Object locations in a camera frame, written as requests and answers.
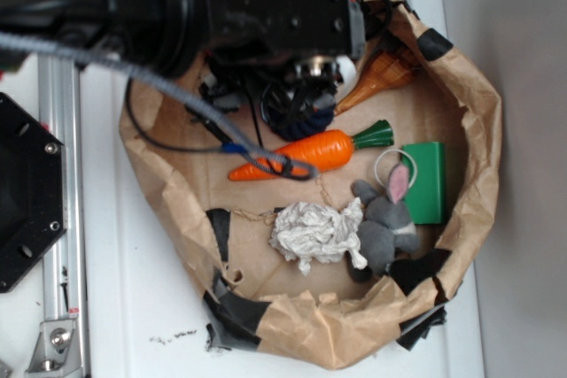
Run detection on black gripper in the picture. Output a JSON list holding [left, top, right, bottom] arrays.
[[205, 0, 365, 85]]

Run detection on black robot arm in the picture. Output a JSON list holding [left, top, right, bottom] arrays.
[[1, 0, 365, 81]]

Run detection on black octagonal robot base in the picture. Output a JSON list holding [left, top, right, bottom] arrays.
[[1, 93, 66, 294]]

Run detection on crumpled white paper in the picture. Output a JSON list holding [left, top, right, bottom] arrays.
[[269, 197, 368, 275]]

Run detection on toy ice cream cone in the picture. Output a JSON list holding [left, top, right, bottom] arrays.
[[334, 48, 421, 116]]

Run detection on orange toy carrot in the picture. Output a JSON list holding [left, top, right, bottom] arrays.
[[228, 120, 394, 181]]

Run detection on brown paper bag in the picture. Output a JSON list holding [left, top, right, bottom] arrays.
[[120, 0, 502, 369]]

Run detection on green block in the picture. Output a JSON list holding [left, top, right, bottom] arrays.
[[402, 142, 447, 225]]

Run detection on grey plush bunny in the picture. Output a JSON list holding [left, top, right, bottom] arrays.
[[348, 164, 420, 282]]

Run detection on thin black cable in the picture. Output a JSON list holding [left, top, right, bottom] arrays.
[[123, 0, 393, 154]]

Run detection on dark blue rope loop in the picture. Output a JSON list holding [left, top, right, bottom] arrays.
[[260, 85, 334, 141]]

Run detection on grey braided cable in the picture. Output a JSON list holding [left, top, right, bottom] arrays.
[[0, 31, 318, 181]]

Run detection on aluminium rail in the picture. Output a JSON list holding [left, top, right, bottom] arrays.
[[24, 53, 92, 378]]

